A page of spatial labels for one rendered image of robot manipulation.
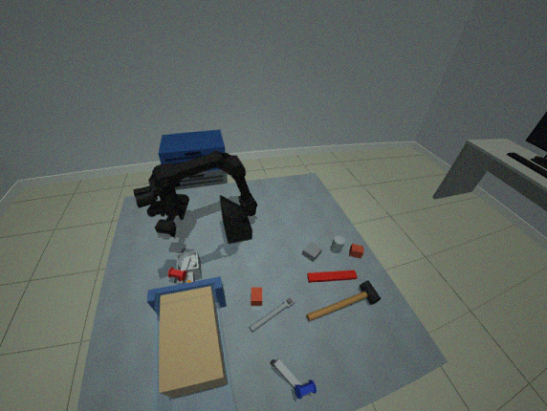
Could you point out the small red block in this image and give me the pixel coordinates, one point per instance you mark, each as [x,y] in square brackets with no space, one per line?
[257,296]
[356,250]

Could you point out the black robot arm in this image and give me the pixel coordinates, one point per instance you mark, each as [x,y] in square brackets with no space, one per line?
[166,177]

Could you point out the mallet with wooden handle and black head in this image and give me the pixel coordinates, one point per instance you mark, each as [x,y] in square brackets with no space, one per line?
[367,292]

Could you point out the grey cylinder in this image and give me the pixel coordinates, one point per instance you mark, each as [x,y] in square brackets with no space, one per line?
[337,244]

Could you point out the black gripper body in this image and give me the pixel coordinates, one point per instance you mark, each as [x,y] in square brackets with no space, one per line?
[171,210]

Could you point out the red flat bar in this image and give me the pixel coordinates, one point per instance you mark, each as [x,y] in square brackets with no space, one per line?
[326,276]

